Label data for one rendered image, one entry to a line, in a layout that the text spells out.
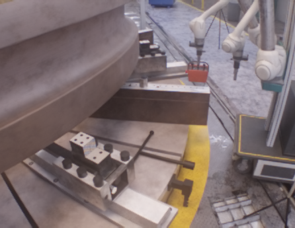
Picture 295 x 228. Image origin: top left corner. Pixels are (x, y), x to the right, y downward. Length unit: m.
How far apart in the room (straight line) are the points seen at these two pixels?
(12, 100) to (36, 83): 0.19
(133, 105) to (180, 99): 0.48
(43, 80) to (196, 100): 1.45
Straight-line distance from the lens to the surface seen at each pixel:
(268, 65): 1.70
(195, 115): 2.54
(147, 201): 1.69
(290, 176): 2.53
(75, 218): 1.87
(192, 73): 2.32
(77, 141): 1.61
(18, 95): 1.53
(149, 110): 2.55
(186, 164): 2.10
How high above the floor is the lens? 1.80
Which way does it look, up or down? 32 degrees down
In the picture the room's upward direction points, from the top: 3 degrees counter-clockwise
